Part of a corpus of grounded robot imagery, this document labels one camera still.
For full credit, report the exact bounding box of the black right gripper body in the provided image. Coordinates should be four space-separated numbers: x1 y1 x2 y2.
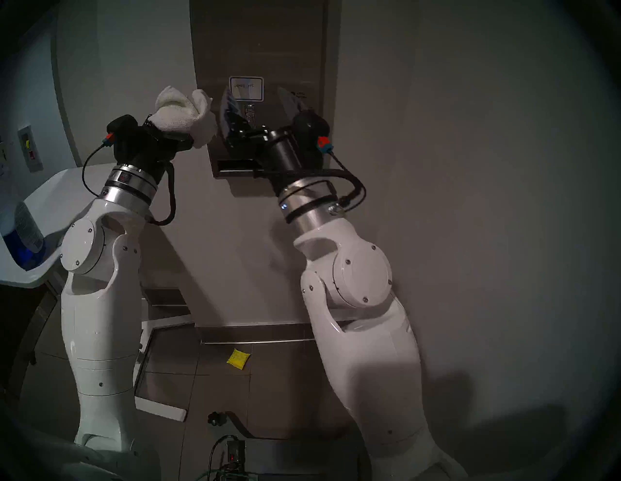
228 127 321 197

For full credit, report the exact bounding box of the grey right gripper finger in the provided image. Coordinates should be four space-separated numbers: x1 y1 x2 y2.
219 87 253 144
277 87 309 128

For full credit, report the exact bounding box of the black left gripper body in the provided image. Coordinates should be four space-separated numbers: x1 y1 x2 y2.
118 123 194 178

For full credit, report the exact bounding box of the white terry cloth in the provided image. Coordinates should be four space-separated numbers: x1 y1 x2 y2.
154 86 218 149

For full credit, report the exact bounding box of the dark robot base platform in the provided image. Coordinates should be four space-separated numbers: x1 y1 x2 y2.
226 412 362 481

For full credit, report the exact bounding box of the white blue-bordered label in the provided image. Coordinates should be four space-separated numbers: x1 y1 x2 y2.
229 76 264 102

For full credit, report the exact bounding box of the blue liquid spray bottle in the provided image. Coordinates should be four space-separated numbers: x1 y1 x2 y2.
0 141 47 271

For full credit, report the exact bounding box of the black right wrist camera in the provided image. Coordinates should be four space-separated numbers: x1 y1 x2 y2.
293 110 331 156

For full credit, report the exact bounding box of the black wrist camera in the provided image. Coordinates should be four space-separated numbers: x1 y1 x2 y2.
107 114 141 163
293 110 331 156

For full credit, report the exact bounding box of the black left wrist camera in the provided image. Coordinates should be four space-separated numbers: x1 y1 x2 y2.
107 114 141 163

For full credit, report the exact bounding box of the braided black right arm cable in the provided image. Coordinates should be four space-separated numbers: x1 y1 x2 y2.
251 167 368 214

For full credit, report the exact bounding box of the braided black arm cable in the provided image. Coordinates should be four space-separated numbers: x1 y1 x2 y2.
251 167 368 214
146 162 176 227

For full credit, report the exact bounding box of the braided black left arm cable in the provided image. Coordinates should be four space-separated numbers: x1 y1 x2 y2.
146 162 176 227

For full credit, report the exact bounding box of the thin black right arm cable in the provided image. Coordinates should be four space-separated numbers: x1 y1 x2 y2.
329 148 362 182

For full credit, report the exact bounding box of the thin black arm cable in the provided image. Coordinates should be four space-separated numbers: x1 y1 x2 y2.
329 148 362 182
82 141 112 198

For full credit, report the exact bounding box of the stainless steel wall dispenser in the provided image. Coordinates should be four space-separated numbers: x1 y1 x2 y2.
189 0 341 179

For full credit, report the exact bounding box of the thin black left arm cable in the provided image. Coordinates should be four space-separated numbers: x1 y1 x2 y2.
82 141 112 198

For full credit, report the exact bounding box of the grey wall outlet plate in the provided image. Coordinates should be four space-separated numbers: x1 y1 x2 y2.
17 125 44 173

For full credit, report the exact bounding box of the black power cable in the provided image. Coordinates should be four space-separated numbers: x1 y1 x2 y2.
208 434 238 481

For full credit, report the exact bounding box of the green cable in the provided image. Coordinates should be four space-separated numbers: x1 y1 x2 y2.
196 465 258 481

